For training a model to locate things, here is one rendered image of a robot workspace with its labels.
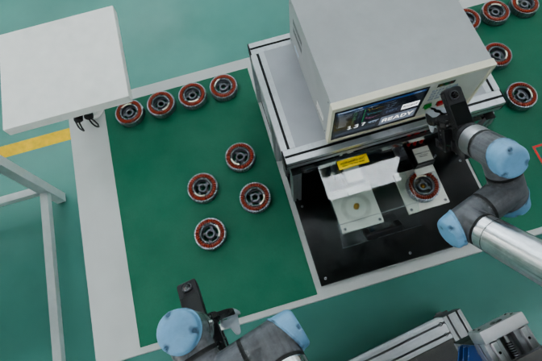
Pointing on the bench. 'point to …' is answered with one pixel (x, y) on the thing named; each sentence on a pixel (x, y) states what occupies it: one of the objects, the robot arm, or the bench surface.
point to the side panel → (265, 115)
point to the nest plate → (435, 197)
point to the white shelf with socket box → (63, 71)
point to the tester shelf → (288, 131)
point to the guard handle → (383, 230)
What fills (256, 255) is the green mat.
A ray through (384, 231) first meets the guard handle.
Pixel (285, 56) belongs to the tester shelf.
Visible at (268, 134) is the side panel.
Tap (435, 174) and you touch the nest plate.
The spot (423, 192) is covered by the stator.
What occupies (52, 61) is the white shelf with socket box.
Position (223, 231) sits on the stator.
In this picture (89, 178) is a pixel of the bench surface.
